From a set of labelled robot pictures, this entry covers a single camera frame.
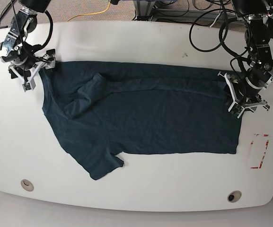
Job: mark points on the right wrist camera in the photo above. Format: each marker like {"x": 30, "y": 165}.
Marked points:
{"x": 29, "y": 85}

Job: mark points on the red tape rectangle marking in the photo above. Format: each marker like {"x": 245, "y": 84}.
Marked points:
{"x": 258, "y": 149}

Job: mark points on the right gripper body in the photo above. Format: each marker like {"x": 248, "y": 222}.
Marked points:
{"x": 26, "y": 72}

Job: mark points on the dark blue t-shirt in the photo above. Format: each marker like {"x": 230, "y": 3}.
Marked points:
{"x": 100, "y": 109}

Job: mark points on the left table cable grommet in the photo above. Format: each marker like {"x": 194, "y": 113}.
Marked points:
{"x": 27, "y": 185}

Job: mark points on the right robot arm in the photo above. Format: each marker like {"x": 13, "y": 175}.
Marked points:
{"x": 15, "y": 47}

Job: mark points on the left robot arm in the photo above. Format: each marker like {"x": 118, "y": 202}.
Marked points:
{"x": 257, "y": 68}

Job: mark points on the table cable grommet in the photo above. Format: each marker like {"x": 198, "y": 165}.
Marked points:
{"x": 234, "y": 196}
{"x": 27, "y": 185}

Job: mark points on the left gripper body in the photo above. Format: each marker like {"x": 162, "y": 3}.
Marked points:
{"x": 238, "y": 93}

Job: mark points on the right table cable grommet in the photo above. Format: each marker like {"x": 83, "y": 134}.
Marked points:
{"x": 234, "y": 196}

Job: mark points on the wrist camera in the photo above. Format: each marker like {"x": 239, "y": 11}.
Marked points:
{"x": 29, "y": 85}
{"x": 236, "y": 110}

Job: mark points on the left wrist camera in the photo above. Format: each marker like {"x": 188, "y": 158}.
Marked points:
{"x": 236, "y": 110}

